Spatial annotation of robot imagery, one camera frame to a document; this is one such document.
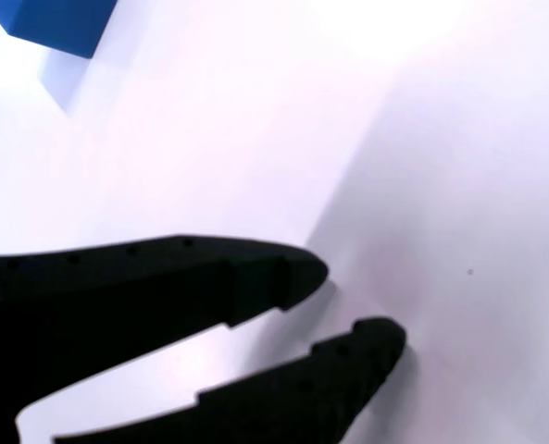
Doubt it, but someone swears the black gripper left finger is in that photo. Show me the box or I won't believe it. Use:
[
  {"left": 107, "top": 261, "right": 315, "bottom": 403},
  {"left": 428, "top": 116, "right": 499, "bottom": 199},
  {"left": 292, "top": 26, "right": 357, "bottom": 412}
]
[{"left": 0, "top": 234, "right": 330, "bottom": 444}]

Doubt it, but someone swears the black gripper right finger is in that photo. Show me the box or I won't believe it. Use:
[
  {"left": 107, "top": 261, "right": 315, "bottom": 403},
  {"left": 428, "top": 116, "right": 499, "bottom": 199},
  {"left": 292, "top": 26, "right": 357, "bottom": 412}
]
[{"left": 53, "top": 315, "right": 407, "bottom": 444}]

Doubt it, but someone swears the blue cube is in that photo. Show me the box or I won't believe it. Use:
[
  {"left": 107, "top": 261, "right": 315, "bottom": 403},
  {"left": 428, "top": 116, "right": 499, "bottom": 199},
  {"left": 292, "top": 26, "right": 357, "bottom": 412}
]
[{"left": 0, "top": 0, "right": 118, "bottom": 60}]

